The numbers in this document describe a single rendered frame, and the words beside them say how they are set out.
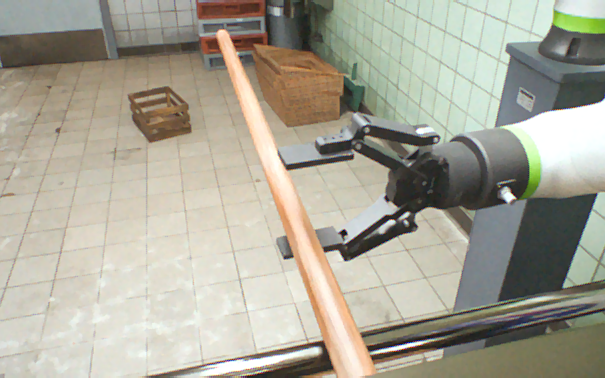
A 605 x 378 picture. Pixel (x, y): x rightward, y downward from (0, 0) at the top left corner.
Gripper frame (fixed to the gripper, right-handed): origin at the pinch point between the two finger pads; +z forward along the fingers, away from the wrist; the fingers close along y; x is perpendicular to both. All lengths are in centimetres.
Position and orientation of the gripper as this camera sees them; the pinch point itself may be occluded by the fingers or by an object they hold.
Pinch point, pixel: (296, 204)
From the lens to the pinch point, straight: 52.3
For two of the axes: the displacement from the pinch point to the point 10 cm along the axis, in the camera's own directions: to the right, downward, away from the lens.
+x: -3.3, -5.9, 7.4
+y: -0.4, 7.9, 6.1
